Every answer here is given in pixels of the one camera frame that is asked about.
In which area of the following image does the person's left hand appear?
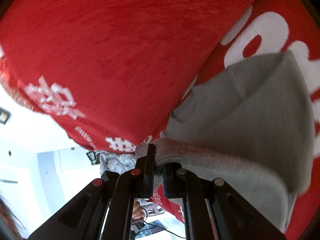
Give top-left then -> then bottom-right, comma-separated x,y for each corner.
132,199 -> 145,220

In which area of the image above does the grey patterned cloth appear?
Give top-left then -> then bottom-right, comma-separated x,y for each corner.
100,151 -> 137,176

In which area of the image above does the red blanket with white print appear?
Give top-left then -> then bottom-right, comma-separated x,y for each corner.
1,0 -> 319,239

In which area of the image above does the grey small garment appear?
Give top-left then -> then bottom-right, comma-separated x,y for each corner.
134,50 -> 316,234

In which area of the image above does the black cable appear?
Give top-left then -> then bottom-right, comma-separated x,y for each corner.
139,219 -> 186,239

